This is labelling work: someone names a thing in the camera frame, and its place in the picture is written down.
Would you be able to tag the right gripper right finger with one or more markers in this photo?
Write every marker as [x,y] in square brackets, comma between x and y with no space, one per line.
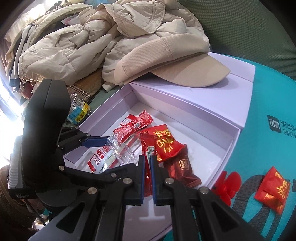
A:
[197,214]

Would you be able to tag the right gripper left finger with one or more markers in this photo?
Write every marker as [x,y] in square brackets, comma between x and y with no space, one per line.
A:
[92,206]

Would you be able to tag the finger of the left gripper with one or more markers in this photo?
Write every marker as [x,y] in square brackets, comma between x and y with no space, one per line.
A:
[72,138]
[82,178]

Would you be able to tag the clear plastic toy plane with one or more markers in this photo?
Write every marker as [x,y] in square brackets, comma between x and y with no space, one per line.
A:
[121,153]

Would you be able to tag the red toy propeller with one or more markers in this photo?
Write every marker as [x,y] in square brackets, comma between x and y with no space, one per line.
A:
[227,186]

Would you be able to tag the small red ketchup sachet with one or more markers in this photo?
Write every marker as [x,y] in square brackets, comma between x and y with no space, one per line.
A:
[148,166]

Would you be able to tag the long red white snack packet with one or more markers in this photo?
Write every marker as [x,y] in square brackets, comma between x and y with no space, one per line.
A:
[130,125]

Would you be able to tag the red gold candy packet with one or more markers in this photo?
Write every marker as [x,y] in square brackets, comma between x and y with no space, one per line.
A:
[158,140]
[273,191]

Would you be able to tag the brown candy wrapper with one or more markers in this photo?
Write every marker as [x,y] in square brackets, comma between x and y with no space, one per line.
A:
[180,169]

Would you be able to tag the clear plastic jar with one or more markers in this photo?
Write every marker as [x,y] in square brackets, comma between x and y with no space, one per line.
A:
[79,109]

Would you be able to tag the brown plaid pillow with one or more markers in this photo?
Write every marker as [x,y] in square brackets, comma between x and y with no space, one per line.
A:
[87,87]

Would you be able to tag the beige puffer jacket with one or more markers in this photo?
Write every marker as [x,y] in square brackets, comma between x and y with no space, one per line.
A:
[72,42]

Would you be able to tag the lilac cardboard box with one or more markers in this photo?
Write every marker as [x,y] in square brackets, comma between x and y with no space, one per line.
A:
[208,120]

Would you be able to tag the beige cap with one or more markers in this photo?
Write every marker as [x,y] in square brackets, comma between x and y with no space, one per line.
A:
[182,59]

